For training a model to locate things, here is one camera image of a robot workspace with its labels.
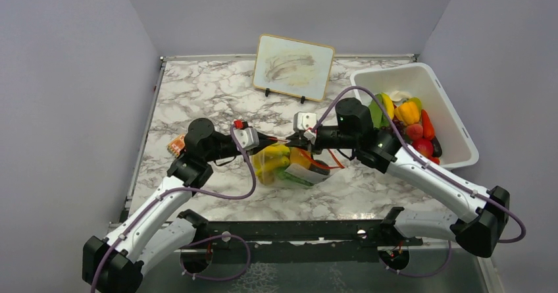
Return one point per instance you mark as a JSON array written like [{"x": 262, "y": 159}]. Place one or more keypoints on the small whiteboard with wood frame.
[{"x": 292, "y": 67}]

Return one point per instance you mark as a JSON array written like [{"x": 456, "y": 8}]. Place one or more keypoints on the red tomato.
[{"x": 435, "y": 160}]

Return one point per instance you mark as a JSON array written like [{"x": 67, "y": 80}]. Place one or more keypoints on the clear zip top bag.
[{"x": 327, "y": 156}]

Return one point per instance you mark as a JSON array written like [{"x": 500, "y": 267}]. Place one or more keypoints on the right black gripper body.
[{"x": 328, "y": 137}]

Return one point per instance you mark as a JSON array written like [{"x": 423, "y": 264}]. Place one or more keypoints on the white garlic bulb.
[{"x": 398, "y": 95}]

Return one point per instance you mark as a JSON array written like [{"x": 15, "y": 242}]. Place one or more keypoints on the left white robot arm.
[{"x": 119, "y": 261}]

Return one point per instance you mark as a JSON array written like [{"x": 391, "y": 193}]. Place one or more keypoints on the pink peach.
[{"x": 414, "y": 132}]

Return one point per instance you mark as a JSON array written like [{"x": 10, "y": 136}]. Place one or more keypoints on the orange snack packet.
[{"x": 176, "y": 146}]

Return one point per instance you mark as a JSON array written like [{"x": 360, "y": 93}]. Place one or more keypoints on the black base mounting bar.
[{"x": 235, "y": 242}]

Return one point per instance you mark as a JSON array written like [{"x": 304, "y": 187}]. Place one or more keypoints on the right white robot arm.
[{"x": 476, "y": 216}]

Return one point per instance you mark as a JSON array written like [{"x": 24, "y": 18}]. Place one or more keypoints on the yellow banana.
[
  {"x": 388, "y": 105},
  {"x": 269, "y": 160}
]

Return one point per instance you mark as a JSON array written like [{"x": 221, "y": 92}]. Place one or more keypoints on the yellow bell pepper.
[{"x": 408, "y": 113}]

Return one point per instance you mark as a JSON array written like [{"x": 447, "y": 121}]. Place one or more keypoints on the white plastic bin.
[{"x": 420, "y": 80}]

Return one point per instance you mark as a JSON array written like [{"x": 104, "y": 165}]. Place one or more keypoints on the dark round mushroom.
[{"x": 320, "y": 167}]

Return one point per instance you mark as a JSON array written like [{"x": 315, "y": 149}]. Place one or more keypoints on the red apple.
[{"x": 424, "y": 147}]

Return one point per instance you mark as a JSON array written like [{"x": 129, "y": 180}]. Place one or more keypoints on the dark eggplant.
[{"x": 437, "y": 148}]

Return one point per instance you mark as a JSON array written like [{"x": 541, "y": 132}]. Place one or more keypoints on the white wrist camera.
[
  {"x": 245, "y": 136},
  {"x": 303, "y": 123}
]

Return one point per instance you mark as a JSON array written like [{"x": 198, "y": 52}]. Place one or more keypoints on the green leaf vegetable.
[{"x": 378, "y": 118}]

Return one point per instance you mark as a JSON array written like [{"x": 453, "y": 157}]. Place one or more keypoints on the red chili pepper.
[{"x": 428, "y": 128}]

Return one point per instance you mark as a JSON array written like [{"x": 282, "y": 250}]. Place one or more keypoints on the green lettuce head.
[{"x": 287, "y": 177}]

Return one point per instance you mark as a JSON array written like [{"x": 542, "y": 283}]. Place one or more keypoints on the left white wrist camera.
[{"x": 245, "y": 136}]

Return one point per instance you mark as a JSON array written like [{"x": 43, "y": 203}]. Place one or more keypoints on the orange mango fruit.
[{"x": 299, "y": 157}]

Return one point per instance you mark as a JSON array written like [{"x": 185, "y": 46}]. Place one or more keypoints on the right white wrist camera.
[{"x": 303, "y": 123}]

